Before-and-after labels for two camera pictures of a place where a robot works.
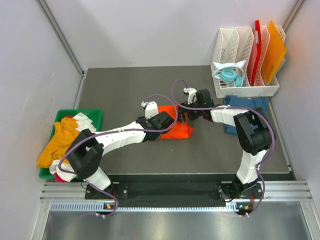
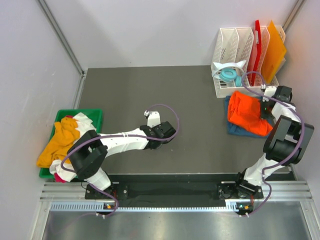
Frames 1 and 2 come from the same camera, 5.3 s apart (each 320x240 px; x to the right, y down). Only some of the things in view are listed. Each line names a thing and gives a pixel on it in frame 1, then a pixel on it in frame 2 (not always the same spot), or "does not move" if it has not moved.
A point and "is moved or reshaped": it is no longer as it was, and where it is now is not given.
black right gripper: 181,117 → 263,115
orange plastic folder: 273,56 does not move
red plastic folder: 259,52 does not move
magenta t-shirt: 58,179 does not move
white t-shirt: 84,122 does not move
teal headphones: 229,75 does not move
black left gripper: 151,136 → 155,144
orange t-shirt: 179,130 is moved or reshaped
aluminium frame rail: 65,190 does not move
